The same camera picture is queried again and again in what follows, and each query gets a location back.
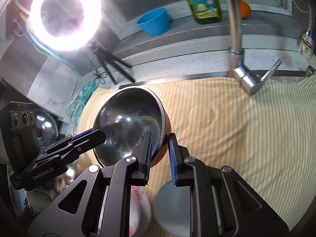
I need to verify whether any floral white plate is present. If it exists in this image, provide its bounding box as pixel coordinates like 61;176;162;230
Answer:
129;186;151;236

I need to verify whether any white ceramic bowl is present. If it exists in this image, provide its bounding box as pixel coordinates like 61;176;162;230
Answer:
153;180;190;236

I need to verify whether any red steel bowl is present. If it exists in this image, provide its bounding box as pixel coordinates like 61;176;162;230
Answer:
93;86;171;167

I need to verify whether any gloved left hand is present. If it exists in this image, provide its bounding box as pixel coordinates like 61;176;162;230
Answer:
25;176;67;216

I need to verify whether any glass pot lid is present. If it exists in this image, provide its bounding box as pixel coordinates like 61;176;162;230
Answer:
35;108;59;149

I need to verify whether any yellow striped cloth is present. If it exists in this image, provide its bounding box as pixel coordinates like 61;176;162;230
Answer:
76;75;316;237

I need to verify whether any teal citrus-pattern fan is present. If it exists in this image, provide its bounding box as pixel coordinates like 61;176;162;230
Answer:
79;80;98;103

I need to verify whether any black tripod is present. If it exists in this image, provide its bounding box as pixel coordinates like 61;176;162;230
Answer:
88;42;135;85

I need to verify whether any chrome faucet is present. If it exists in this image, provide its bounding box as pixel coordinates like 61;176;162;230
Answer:
227;0;282;96

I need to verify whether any blue ribbed cup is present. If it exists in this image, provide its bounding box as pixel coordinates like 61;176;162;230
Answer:
137;8;170;36

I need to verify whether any orange fruit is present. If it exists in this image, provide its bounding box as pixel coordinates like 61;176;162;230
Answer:
239;0;251;19

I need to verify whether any green dish soap bottle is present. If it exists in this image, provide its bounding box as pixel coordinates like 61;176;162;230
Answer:
187;0;222;25

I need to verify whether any teal hose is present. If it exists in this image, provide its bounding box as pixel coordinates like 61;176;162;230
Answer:
26;27;100;126

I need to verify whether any black cable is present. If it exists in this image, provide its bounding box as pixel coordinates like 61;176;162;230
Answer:
84;51;109;86

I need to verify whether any ring light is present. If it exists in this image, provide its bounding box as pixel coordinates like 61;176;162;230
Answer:
28;0;101;51

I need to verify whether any pull-out sprayer hose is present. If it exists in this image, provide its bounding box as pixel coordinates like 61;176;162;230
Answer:
295;2;316;60

